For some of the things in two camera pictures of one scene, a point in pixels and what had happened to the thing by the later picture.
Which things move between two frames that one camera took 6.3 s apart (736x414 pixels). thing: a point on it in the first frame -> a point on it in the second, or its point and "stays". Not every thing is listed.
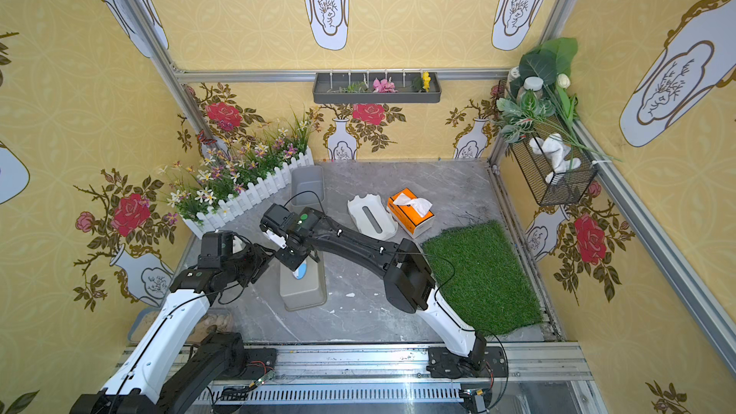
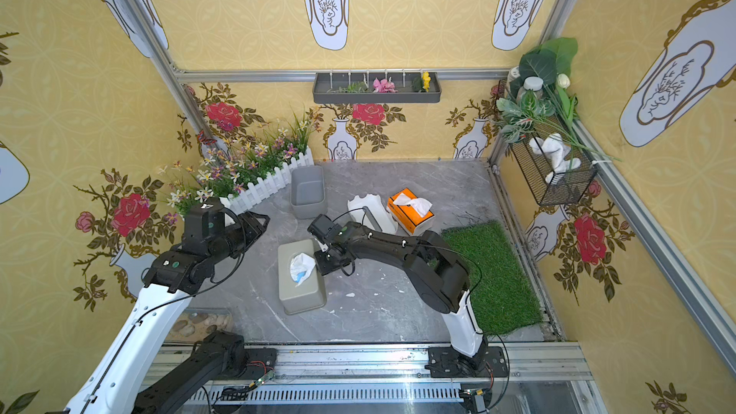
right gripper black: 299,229 -> 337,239
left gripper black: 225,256 -> 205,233
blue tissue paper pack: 300,272 stays
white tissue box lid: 371,217 stays
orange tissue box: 410,214 stays
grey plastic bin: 308,186 stays
